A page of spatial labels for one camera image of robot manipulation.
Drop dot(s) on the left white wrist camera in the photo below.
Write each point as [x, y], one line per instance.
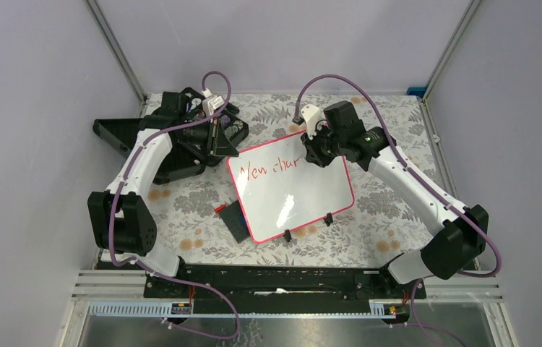
[211, 102]

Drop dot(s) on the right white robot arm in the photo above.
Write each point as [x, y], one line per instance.
[458, 230]

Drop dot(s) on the blue corner bracket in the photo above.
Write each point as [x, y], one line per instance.
[418, 92]

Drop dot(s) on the aluminium frame rail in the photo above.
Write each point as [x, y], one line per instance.
[115, 48]

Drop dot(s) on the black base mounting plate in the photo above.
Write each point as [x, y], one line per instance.
[213, 289]

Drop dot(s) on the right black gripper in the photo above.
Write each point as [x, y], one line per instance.
[313, 154]

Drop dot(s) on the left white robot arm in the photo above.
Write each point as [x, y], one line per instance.
[121, 221]

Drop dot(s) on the red marker cap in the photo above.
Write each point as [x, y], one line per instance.
[219, 208]

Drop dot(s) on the dark grey lego baseplate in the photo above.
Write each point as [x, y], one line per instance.
[234, 219]

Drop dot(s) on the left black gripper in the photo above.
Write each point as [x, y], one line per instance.
[218, 144]

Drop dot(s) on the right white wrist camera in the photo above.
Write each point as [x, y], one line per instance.
[314, 119]

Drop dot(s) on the pink framed whiteboard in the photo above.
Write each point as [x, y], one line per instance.
[279, 191]

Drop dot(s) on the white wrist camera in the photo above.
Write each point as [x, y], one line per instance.
[211, 102]
[314, 119]

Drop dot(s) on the black poker chip case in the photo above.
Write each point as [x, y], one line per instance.
[188, 156]

